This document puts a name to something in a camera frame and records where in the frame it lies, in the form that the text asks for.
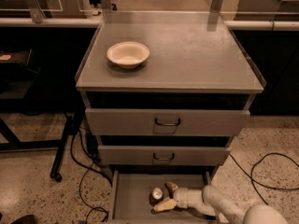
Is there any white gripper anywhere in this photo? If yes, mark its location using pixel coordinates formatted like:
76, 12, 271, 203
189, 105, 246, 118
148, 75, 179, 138
154, 182, 204, 212

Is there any black floor cable left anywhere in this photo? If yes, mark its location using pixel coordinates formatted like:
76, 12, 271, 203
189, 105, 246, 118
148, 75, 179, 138
68, 128, 113, 224

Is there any grey drawer cabinet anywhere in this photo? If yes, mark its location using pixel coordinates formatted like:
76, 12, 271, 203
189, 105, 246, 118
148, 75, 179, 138
75, 10, 267, 173

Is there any black table frame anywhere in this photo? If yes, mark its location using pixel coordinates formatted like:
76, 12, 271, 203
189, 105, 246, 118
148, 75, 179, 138
0, 49, 82, 183

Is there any black floor cable right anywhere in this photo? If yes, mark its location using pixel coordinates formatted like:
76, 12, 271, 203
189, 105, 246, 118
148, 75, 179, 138
229, 152, 299, 207

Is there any dark shoe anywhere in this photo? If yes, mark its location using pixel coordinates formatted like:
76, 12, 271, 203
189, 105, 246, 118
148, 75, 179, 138
11, 215, 37, 224

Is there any grey drawer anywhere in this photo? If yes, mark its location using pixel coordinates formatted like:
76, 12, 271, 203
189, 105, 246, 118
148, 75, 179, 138
86, 108, 249, 136
108, 171, 220, 224
99, 146, 230, 166

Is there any grey middle drawer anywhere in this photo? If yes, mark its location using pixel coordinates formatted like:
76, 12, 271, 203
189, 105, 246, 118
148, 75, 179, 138
99, 146, 230, 166

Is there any grey bottom drawer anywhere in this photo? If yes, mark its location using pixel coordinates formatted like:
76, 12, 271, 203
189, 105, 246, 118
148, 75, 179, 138
108, 171, 220, 224

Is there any white paper bowl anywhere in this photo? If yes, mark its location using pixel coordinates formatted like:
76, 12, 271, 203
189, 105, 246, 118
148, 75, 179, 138
107, 42, 150, 69

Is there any black floor cable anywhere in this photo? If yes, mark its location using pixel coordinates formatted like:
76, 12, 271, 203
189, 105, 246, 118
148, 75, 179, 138
68, 128, 113, 224
229, 152, 299, 207

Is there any grey top drawer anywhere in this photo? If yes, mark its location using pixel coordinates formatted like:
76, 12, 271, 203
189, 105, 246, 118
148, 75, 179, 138
86, 108, 249, 136

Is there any white horizontal rail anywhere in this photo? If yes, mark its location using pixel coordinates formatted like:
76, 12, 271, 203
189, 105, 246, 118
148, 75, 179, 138
0, 18, 299, 31

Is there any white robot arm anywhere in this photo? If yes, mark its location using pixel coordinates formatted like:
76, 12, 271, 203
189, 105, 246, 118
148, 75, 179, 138
153, 182, 288, 224

